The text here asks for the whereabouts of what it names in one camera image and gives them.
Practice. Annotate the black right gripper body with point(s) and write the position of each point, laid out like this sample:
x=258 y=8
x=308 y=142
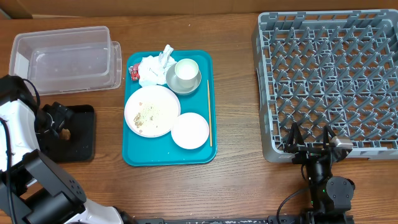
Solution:
x=311 y=149

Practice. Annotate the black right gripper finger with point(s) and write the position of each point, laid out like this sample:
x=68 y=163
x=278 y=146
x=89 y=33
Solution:
x=327 y=134
x=295 y=137

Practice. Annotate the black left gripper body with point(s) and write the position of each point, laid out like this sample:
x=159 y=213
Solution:
x=52 y=120

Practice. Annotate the red snack wrapper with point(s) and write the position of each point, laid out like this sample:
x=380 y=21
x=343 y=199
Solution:
x=134 y=72

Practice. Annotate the small white bowl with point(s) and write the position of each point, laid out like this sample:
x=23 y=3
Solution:
x=190 y=131

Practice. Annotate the white napkin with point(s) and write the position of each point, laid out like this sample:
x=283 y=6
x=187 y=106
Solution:
x=152 y=70

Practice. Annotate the white cup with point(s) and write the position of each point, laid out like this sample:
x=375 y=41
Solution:
x=186 y=71

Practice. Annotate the brown food scrap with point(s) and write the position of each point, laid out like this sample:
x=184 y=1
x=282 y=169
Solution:
x=65 y=134

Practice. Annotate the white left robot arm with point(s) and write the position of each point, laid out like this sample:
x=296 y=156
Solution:
x=34 y=189

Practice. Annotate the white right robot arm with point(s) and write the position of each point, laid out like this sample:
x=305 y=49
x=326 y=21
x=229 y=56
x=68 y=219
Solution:
x=330 y=195

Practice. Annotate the grey dishwasher rack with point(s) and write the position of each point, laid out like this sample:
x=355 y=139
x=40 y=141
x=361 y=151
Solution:
x=335 y=68

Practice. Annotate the black tray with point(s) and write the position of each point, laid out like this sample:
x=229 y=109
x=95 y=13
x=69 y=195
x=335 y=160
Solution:
x=81 y=146

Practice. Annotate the clear plastic bin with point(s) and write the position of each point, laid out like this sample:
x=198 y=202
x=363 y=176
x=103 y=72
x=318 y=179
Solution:
x=67 y=60

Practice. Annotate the wooden chopstick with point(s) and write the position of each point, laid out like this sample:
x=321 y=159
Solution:
x=209 y=114

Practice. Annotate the large white plate with crumbs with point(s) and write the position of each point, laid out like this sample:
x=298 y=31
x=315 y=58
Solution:
x=151 y=111

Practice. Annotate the teal plastic tray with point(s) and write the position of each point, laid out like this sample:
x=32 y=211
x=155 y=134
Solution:
x=162 y=151

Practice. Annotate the grey saucer bowl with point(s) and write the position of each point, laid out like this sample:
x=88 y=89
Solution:
x=172 y=82

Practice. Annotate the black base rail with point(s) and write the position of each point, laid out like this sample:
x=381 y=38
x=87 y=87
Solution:
x=283 y=219

